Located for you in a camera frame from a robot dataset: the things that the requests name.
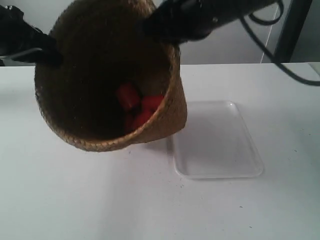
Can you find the clear plastic tray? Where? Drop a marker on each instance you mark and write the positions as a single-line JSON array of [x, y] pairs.
[[215, 143]]

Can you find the dark metal post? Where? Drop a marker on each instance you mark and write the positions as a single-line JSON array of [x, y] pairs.
[[291, 29]]

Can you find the white cabinet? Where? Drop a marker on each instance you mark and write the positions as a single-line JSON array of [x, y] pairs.
[[227, 45]]

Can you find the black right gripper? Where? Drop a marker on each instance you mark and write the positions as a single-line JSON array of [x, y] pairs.
[[194, 20]]

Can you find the brown woven wicker basket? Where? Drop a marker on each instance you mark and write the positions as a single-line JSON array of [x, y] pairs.
[[101, 50]]

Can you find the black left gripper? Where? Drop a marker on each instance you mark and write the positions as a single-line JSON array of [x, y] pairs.
[[23, 42]]

